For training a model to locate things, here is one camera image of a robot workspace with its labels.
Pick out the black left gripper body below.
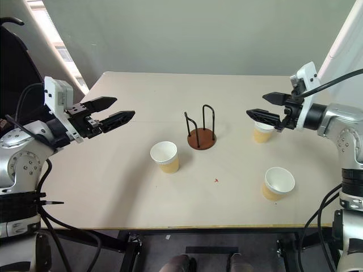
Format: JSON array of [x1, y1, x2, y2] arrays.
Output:
[[66, 103, 103, 139]]

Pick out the dark rounded robot foot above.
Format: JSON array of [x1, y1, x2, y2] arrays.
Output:
[[159, 254, 197, 272], [228, 253, 254, 272]]

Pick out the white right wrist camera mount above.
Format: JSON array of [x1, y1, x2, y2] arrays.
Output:
[[289, 61, 322, 131]]

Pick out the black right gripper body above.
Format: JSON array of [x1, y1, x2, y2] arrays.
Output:
[[279, 94, 303, 133]]

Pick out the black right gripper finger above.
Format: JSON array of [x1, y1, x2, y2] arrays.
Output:
[[246, 108, 287, 132], [262, 92, 293, 107]]

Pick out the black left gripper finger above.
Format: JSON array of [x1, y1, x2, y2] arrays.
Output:
[[81, 96, 118, 114], [98, 110, 136, 134]]

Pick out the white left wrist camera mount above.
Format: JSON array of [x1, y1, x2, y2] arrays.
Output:
[[43, 76, 85, 143]]

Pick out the black metal table frame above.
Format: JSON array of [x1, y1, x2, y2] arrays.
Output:
[[39, 225, 341, 272]]

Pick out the brown wire cup holder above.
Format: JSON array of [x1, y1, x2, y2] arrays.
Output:
[[184, 104, 217, 151]]

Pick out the yellow ribbed paper cup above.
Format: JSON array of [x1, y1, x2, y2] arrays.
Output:
[[253, 121, 276, 145], [261, 167, 296, 202], [150, 141, 181, 174]]

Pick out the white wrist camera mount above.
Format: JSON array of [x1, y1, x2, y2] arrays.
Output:
[[289, 61, 322, 131], [43, 76, 85, 143]]

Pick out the black office chair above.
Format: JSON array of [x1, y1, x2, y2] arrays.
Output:
[[0, 16, 48, 136]]

